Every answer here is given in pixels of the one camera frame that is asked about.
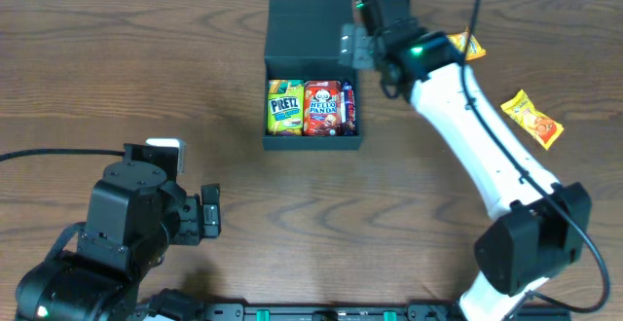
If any Dairy Milk chocolate bar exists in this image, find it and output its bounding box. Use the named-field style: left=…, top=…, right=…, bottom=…
left=341, top=81, right=356, bottom=136

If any black gift box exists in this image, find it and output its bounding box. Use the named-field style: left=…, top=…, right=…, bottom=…
left=261, top=0, right=364, bottom=152

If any red Hello Panda box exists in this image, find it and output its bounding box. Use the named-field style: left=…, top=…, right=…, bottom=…
left=303, top=81, right=342, bottom=136

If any green Pretz box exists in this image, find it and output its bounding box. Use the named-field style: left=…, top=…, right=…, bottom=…
left=267, top=80, right=305, bottom=136

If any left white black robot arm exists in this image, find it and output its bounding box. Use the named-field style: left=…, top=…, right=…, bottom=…
left=16, top=160, right=221, bottom=320

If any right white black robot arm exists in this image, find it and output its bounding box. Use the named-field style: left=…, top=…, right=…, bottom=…
left=340, top=0, right=592, bottom=320

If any small yellow snack packet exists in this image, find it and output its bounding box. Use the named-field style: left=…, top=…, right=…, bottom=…
left=447, top=27, right=487, bottom=61

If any yellow orange snack packet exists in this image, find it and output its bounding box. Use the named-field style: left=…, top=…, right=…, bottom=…
left=500, top=89, right=565, bottom=150

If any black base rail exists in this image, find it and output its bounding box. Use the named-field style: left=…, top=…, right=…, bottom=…
left=135, top=303, right=571, bottom=321

